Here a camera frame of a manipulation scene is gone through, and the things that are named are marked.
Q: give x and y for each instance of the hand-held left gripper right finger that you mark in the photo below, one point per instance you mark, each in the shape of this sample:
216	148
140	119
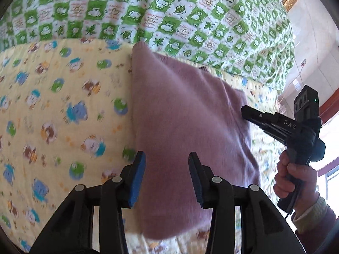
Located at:
196	180

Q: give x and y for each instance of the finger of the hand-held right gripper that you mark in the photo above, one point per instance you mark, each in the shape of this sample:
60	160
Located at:
255	115

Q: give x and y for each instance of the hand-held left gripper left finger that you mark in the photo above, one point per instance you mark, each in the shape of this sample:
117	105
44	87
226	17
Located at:
137	180

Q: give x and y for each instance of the purple knit sweater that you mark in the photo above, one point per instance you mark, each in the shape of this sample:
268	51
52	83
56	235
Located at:
185	116

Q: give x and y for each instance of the person's right forearm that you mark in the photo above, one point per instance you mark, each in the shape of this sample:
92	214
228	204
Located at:
317	225

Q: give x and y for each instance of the person's right hand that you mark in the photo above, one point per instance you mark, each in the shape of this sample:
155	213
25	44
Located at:
288	180

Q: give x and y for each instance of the yellow cartoon bear blanket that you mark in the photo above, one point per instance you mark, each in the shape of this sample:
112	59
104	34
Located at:
53	111

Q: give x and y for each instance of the green checkered frog quilt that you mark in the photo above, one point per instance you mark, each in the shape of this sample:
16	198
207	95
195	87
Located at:
159	13

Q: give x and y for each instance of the red wooden window frame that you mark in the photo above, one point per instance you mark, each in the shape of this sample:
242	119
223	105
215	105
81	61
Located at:
331	116

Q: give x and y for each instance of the white wall socket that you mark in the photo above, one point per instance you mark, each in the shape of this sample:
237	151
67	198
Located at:
303	62

